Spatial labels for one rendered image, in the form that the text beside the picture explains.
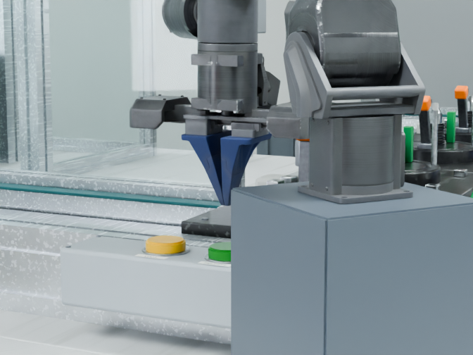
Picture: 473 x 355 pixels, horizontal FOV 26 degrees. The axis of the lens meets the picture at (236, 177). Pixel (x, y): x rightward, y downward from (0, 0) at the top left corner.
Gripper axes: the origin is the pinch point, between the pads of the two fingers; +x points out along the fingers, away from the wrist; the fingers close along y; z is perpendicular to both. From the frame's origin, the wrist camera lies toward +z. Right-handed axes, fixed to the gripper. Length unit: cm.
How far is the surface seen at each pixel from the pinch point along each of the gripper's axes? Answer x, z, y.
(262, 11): -14.7, 33.3, 11.1
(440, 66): 22, 517, 109
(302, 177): 3.0, 15.2, -1.8
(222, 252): 7.5, -2.5, -0.8
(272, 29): -1, 430, 181
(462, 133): 6, 89, -3
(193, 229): 8.6, 9.0, 8.3
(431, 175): 6.5, 44.0, -8.7
